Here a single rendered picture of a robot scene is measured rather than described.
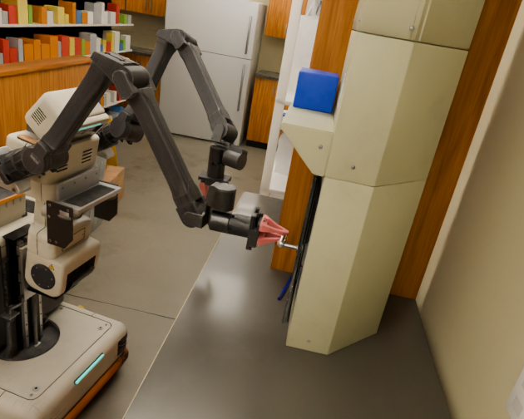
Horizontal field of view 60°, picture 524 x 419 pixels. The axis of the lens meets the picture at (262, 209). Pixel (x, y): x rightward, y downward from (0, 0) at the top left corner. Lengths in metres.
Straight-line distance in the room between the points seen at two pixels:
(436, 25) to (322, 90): 0.31
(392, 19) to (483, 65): 0.48
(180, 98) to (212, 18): 1.08
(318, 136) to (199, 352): 0.59
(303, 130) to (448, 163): 0.57
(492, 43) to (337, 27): 0.40
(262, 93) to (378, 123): 5.14
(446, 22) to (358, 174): 0.35
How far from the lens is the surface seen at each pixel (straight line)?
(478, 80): 1.39
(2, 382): 2.09
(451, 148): 1.41
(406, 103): 1.00
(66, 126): 1.35
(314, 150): 0.98
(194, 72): 1.61
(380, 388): 1.21
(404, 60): 0.96
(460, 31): 1.09
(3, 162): 1.52
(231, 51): 5.97
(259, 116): 6.14
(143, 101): 1.19
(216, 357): 1.16
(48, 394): 2.02
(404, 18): 0.97
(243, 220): 1.16
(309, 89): 1.17
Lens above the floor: 1.72
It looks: 23 degrees down
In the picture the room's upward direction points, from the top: 10 degrees clockwise
